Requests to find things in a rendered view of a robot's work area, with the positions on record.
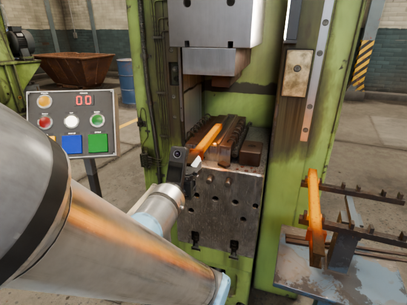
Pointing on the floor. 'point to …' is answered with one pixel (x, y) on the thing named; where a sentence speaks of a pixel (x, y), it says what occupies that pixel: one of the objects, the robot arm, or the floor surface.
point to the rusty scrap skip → (76, 68)
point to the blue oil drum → (126, 80)
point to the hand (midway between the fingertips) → (194, 155)
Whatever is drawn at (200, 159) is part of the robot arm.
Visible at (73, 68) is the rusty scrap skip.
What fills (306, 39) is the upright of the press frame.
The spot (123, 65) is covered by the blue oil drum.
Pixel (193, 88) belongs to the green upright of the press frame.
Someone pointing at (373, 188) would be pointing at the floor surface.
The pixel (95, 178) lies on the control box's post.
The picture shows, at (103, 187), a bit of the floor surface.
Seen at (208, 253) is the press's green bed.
